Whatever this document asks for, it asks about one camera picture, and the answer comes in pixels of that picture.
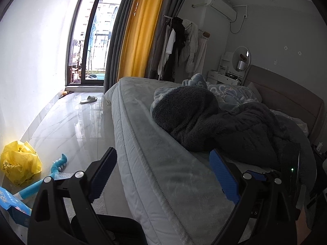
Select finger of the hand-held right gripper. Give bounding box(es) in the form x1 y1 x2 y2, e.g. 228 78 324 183
249 170 282 182

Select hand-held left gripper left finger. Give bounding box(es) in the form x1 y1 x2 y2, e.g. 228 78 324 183
27 147 118 245

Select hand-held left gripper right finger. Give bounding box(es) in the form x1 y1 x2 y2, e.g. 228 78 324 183
208 148 297 245

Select flat bubble wrap piece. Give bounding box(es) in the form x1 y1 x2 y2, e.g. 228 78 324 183
54 172 76 182

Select dark grey fleece blanket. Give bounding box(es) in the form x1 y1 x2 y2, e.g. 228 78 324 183
151 85 315 184

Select blue dinosaur toy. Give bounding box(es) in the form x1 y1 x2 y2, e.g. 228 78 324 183
14 153 69 201

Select beige pillow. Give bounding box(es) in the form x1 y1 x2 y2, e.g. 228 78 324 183
271 108 308 136

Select bed with grey sheet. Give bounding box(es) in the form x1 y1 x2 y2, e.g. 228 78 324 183
103 76 317 245

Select grey upholstered headboard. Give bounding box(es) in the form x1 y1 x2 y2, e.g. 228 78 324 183
245 65 324 143

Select white slipper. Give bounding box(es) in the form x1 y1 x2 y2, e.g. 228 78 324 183
80 96 98 105

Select blue patterned quilt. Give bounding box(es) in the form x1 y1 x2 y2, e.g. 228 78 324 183
207 83 260 111

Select yellow plastic bag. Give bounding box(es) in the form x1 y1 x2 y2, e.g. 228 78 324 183
1 140 43 187

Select grey pillow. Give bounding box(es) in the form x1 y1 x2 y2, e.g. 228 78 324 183
246 82 263 103

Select blue cardboard box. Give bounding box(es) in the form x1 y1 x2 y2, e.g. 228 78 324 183
0 186 32 226

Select white vanity table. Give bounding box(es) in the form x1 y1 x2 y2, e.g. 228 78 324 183
207 70 242 85

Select light blue fleece garment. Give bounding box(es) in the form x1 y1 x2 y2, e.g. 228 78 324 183
182 73 208 89

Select white cylinder table lamp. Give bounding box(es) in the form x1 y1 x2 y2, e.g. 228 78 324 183
237 60 246 85

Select white desktop shelf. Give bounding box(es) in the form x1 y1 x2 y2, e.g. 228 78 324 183
218 52 234 73

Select round white mirror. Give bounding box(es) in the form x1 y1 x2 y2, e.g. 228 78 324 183
232 46 251 72

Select pale pink hanging pants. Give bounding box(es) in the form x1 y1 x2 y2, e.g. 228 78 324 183
195 34 209 74

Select white hanging jacket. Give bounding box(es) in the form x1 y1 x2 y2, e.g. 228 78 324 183
179 20 199 74

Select grey curtain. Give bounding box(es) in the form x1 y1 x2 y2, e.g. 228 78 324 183
147 0 189 80
103 0 142 95

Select white hanging shirt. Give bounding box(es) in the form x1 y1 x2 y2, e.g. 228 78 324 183
157 28 177 76

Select sliding glass door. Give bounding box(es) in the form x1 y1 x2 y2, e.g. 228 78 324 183
65 0 131 86

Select yellow curtain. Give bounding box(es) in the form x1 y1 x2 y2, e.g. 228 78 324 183
117 0 169 82

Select white air conditioner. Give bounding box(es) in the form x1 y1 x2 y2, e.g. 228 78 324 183
204 0 237 22

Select air conditioner power cable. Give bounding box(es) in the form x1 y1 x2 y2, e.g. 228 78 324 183
229 5 248 34

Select wall clothes rack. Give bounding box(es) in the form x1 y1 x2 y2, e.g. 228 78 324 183
163 15 210 38

